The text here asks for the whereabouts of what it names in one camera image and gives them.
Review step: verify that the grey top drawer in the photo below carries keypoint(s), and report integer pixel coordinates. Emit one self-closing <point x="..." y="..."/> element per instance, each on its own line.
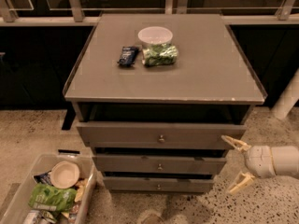
<point x="157" y="135"/>

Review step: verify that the blue packet in bin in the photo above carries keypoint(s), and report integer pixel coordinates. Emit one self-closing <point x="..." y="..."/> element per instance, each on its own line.
<point x="43" y="178"/>

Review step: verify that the grey drawer cabinet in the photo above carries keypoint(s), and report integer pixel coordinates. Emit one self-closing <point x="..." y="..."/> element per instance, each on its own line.
<point x="211" y="82"/>

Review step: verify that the grey drawer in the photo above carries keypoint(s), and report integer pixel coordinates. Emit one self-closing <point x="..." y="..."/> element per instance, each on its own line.
<point x="157" y="135"/>
<point x="158" y="164"/>
<point x="158" y="184"/>

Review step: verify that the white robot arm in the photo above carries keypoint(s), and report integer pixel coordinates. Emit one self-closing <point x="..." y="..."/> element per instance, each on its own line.
<point x="285" y="160"/>

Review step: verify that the green snack bag in bin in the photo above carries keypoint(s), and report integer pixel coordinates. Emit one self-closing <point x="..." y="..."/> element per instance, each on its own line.
<point x="46" y="197"/>

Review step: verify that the dark blue snack packet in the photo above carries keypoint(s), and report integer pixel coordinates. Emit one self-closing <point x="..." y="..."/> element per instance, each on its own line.
<point x="128" y="55"/>

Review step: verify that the green chip bag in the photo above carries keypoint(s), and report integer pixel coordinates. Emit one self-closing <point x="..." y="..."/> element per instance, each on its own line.
<point x="161" y="54"/>

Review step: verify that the beige plate in bin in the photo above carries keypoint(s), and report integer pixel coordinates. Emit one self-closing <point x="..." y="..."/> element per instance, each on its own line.
<point x="64" y="175"/>

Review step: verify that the grey middle drawer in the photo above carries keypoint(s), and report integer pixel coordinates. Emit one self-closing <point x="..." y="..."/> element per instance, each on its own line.
<point x="158" y="164"/>

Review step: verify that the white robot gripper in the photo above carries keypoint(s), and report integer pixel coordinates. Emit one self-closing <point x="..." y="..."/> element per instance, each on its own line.
<point x="259" y="160"/>

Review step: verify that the metal window railing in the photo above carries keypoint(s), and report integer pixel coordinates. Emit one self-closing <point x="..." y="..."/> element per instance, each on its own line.
<point x="88" y="12"/>

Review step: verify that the grey bottom drawer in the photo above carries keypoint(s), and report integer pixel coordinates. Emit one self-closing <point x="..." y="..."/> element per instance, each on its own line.
<point x="158" y="184"/>

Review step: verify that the clear plastic storage bin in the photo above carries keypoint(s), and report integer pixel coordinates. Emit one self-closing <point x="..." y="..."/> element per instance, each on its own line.
<point x="19" y="208"/>

